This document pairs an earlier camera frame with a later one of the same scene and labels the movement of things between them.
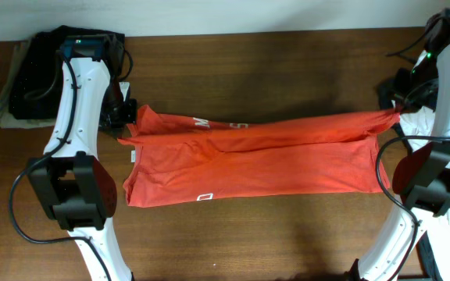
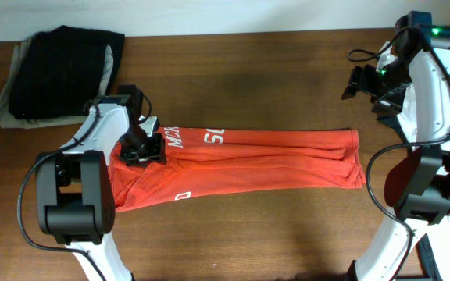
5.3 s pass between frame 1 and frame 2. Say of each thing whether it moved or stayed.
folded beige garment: stayed
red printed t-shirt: moved
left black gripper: moved
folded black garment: stayed
